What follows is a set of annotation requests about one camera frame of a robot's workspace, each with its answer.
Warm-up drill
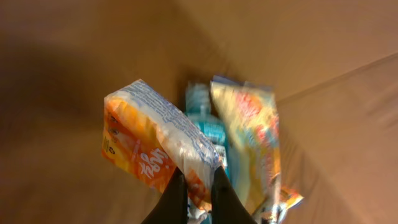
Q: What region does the blue mouthwash bottle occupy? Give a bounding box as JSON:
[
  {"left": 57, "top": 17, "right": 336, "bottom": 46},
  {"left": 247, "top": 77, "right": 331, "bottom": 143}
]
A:
[{"left": 185, "top": 83, "right": 230, "bottom": 179}]

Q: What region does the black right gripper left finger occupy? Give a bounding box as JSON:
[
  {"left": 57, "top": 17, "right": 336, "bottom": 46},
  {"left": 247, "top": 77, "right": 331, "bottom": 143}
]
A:
[{"left": 141, "top": 168, "right": 188, "bottom": 224}]

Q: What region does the orange small tissue packet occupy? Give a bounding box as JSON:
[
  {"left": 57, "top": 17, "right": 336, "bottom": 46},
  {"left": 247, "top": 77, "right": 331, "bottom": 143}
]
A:
[{"left": 102, "top": 80, "right": 222, "bottom": 212}]

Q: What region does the yellow tissue pack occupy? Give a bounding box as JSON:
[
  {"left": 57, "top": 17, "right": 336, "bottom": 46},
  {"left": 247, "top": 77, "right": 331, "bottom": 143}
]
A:
[{"left": 210, "top": 75, "right": 303, "bottom": 224}]

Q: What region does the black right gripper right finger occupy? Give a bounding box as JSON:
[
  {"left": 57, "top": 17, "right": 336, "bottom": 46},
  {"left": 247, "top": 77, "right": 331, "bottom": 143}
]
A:
[{"left": 211, "top": 167, "right": 256, "bottom": 224}]

